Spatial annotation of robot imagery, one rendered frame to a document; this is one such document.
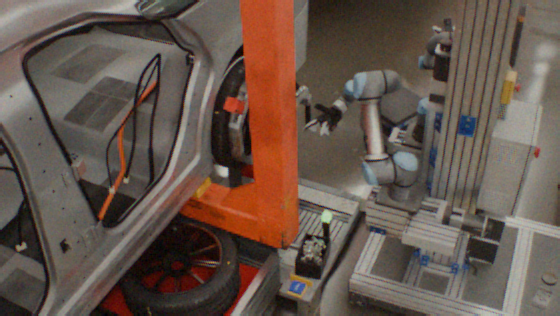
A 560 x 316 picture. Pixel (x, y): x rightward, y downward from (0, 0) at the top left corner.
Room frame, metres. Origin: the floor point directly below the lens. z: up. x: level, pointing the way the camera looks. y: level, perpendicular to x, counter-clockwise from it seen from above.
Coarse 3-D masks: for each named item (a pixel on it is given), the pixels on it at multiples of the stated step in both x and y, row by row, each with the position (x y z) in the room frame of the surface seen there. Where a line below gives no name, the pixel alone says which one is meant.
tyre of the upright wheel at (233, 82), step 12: (240, 60) 3.03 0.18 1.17; (228, 72) 2.92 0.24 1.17; (240, 72) 2.92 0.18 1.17; (228, 84) 2.84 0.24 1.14; (240, 84) 2.90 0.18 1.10; (216, 96) 2.80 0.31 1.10; (228, 96) 2.79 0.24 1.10; (216, 108) 2.75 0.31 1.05; (216, 120) 2.72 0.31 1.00; (216, 132) 2.69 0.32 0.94; (216, 144) 2.69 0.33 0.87; (216, 156) 2.70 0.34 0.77; (228, 156) 2.72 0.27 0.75; (228, 168) 2.74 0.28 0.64
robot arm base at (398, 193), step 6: (390, 186) 2.27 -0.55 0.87; (396, 186) 2.24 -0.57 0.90; (402, 186) 2.23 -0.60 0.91; (408, 186) 2.23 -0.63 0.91; (414, 186) 2.25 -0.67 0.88; (390, 192) 2.27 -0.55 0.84; (396, 192) 2.23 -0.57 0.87; (402, 192) 2.22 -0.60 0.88; (408, 192) 2.23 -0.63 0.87; (414, 192) 2.24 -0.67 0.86; (396, 198) 2.22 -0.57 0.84; (402, 198) 2.21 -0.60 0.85; (408, 198) 2.21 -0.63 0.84; (414, 198) 2.23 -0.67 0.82
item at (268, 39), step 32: (256, 0) 2.24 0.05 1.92; (288, 0) 2.30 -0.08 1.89; (256, 32) 2.24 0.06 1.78; (288, 32) 2.29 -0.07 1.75; (256, 64) 2.25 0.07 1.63; (288, 64) 2.28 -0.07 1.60; (256, 96) 2.25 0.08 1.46; (288, 96) 2.27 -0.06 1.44; (256, 128) 2.26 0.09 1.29; (288, 128) 2.26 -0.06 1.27; (256, 160) 2.26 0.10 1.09; (288, 160) 2.25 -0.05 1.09; (256, 192) 2.27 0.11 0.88; (288, 192) 2.24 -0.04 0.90; (288, 224) 2.23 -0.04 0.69
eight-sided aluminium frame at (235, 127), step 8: (240, 88) 2.84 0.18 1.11; (240, 96) 2.81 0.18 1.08; (232, 120) 2.73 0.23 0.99; (240, 120) 2.71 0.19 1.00; (232, 128) 2.70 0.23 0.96; (240, 128) 2.70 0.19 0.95; (232, 136) 2.71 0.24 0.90; (240, 136) 2.70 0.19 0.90; (232, 144) 2.70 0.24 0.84; (240, 144) 2.69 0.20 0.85; (232, 152) 2.71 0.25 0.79; (240, 152) 2.68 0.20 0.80; (240, 160) 2.68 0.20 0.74; (248, 160) 2.75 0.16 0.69
